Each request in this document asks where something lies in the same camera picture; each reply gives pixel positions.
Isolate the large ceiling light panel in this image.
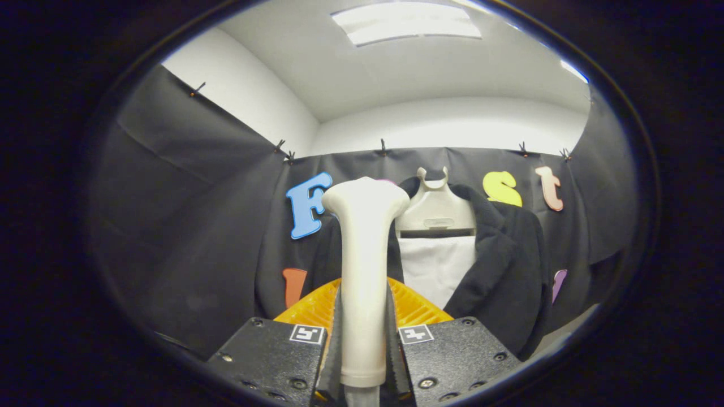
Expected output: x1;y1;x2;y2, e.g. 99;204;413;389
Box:
331;1;482;47

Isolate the white shirt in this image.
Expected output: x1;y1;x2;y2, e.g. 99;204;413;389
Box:
398;236;477;310

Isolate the black backdrop cloth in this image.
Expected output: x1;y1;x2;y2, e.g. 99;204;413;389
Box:
90;65;640;360

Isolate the white plastic clothes hanger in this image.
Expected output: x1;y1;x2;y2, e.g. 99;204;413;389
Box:
395;167;477;238

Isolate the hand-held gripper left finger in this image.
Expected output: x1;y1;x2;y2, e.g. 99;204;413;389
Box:
208;277;343;407

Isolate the grey cabinet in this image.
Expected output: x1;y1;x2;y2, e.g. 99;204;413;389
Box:
532;305;600;357

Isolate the white garment steamer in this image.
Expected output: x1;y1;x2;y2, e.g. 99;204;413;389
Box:
321;177;411;407

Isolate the small ceiling light panel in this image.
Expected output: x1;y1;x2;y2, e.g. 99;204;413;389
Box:
560;59;590;84

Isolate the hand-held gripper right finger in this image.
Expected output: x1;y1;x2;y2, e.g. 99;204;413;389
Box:
386;277;522;407

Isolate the black suit jacket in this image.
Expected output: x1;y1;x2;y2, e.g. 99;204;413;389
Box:
255;176;552;360

